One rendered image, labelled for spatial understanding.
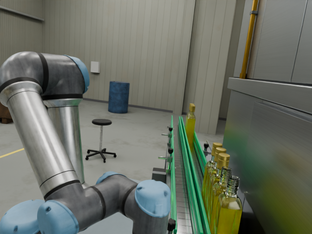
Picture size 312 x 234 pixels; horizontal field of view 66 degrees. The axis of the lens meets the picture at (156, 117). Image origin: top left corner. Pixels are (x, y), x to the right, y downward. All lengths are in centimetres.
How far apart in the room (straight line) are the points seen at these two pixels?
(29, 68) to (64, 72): 9
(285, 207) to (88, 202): 46
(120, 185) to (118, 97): 662
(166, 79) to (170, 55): 80
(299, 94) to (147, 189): 43
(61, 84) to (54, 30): 955
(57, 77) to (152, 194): 41
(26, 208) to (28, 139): 25
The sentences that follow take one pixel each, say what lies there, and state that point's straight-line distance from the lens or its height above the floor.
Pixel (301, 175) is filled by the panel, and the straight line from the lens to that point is 63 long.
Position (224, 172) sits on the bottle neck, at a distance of 72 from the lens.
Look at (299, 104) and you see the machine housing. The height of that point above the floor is 135.
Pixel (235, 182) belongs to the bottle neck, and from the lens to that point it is 67.
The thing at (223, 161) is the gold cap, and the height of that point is 114.
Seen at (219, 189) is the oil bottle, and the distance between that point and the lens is 73.
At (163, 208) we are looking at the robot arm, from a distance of 51.
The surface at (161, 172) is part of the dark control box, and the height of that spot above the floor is 84.
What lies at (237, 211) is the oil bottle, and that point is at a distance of 69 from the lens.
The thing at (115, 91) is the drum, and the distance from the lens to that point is 715.
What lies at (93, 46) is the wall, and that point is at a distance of 927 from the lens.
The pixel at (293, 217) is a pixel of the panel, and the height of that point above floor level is 110.
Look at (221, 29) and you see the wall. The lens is 584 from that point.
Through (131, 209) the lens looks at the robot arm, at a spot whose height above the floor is 111.
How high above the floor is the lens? 140
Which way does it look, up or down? 11 degrees down
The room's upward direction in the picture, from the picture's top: 6 degrees clockwise
